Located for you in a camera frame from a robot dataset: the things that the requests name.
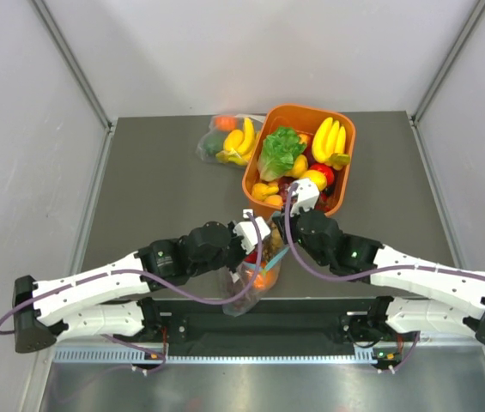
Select fake brown longan bunch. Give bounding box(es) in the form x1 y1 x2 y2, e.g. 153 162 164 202
262 228 284 262

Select fake red pepper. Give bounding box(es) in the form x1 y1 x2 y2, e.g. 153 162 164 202
310 163 335 186

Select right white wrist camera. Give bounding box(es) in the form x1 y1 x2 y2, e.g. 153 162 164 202
287 178 320 216

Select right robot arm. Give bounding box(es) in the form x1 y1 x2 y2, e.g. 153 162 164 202
272 210 485 345

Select fake purple grapes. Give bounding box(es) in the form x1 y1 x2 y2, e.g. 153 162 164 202
277 179 293 200

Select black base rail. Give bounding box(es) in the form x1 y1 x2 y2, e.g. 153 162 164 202
135 299 397 357

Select fake green avocado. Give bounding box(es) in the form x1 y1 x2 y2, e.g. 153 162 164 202
203 131 226 156

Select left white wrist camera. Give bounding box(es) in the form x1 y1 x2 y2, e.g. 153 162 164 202
233 209 271 255

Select fake red apple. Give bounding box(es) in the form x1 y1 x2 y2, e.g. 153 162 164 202
244 251 258 264

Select fake yellow pepper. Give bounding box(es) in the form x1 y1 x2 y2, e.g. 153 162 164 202
251 181 279 202

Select fake banana bunch in bin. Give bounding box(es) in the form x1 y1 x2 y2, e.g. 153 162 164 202
312 117 350 171

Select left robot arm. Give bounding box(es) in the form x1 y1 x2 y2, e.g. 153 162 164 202
12 221 270 354

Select fake green lettuce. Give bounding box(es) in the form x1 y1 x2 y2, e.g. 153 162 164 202
258 126 306 182

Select orange plastic bin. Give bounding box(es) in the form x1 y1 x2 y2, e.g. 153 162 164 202
241 104 357 221

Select fake banana bunch in bag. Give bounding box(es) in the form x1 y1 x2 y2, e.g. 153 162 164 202
215 117 258 167

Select fake orange tangerine in bag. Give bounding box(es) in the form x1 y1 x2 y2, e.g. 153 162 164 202
214 115 238 132

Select fake yellow lemon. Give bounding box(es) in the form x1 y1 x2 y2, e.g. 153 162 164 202
300 169 328 191

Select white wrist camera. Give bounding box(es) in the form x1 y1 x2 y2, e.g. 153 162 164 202
233 209 271 255
287 178 320 216

